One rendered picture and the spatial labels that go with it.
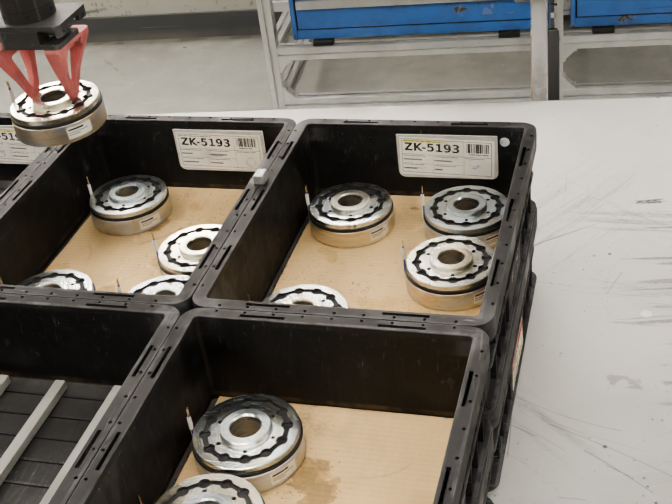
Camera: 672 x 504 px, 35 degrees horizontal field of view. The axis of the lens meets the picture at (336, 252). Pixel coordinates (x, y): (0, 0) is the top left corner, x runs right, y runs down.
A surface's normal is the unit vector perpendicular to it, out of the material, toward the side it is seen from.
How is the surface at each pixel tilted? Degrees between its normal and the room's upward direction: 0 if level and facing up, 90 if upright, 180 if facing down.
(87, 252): 0
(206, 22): 90
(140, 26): 90
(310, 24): 90
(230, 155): 90
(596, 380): 0
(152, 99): 0
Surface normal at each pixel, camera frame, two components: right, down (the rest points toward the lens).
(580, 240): -0.11, -0.83
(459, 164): -0.25, 0.56
